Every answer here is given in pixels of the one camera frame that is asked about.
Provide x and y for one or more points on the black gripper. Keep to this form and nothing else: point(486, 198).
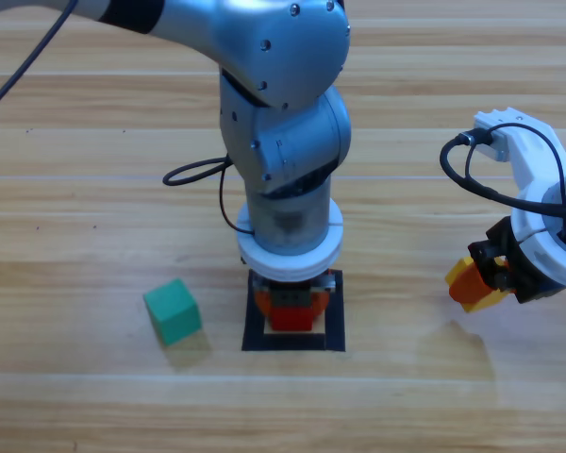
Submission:
point(528, 278)
point(290, 298)

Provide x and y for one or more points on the red cube block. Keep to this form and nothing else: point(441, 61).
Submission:
point(290, 318)

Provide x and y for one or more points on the green cube block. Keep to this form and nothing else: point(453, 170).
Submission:
point(172, 309)

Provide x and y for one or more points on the black tape square outline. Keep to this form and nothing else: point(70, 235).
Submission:
point(335, 325)

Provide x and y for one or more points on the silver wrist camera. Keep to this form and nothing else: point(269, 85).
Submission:
point(497, 148)

